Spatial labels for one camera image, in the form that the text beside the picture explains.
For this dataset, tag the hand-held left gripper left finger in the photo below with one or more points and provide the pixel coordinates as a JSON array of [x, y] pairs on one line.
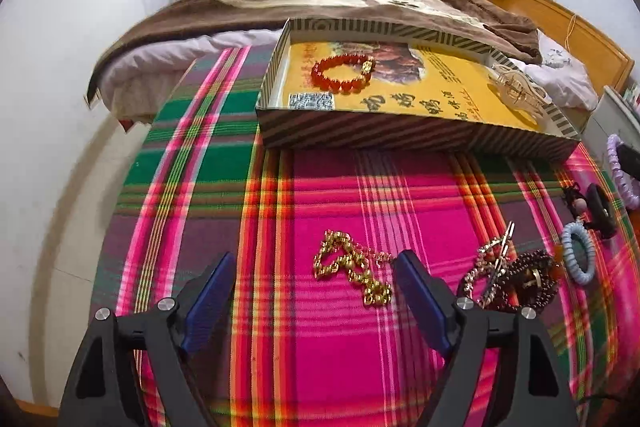
[[210, 302]]

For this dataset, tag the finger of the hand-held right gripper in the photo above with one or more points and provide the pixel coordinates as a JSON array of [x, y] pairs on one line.
[[631, 162]]

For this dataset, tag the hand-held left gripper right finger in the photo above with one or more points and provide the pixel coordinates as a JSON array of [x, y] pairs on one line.
[[420, 302]]

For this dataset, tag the striped cardboard box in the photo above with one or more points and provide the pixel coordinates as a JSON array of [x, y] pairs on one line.
[[400, 142]]

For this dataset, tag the pale grey cabinet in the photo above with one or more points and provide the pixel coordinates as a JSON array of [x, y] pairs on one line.
[[615, 112]]

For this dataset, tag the silver hair pin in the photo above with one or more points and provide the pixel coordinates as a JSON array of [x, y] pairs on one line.
[[505, 247]]

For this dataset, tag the clear hair claw clip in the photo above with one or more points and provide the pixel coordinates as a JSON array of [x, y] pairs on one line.
[[520, 92]]

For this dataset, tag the wooden headboard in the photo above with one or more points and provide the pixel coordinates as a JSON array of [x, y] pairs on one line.
[[575, 37]]

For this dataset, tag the pink plaid cloth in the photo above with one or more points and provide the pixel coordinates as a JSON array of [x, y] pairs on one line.
[[320, 187]]

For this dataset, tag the brown blanket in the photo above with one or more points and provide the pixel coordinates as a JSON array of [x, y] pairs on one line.
[[250, 7]]

